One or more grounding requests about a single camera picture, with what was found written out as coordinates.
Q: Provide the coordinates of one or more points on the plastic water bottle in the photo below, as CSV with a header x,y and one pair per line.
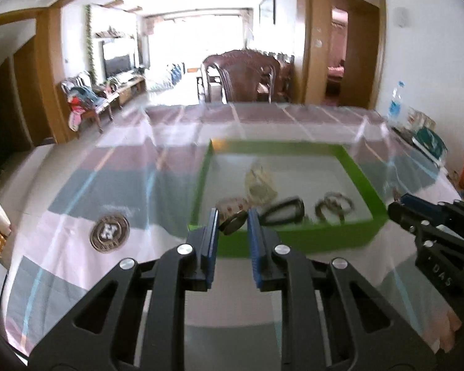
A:
x,y
395,106

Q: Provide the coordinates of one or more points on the teal box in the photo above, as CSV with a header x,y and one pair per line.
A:
x,y
431,143

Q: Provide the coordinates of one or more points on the silver bangle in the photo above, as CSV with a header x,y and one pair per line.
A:
x,y
320,210

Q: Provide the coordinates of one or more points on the carved wooden chair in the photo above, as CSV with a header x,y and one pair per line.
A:
x,y
247,73

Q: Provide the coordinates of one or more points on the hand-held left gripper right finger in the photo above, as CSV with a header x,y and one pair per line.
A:
x,y
255,243

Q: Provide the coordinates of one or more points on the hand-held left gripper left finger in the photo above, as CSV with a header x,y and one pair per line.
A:
x,y
210,239

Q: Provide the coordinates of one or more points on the green cardboard box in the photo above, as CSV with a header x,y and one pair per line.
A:
x,y
294,239

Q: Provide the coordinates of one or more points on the wooden television cabinet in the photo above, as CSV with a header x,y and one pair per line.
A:
x,y
129,91

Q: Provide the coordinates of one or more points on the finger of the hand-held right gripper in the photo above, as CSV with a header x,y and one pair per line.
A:
x,y
421,205
406,214

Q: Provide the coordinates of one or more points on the hanging green vine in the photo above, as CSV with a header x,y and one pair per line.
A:
x,y
89,46

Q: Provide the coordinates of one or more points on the blue water jugs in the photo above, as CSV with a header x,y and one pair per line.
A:
x,y
176,73

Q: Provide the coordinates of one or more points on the flat screen television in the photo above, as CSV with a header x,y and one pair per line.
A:
x,y
118,60

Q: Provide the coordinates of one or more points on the chair piled with clothes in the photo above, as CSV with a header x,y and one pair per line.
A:
x,y
85,98

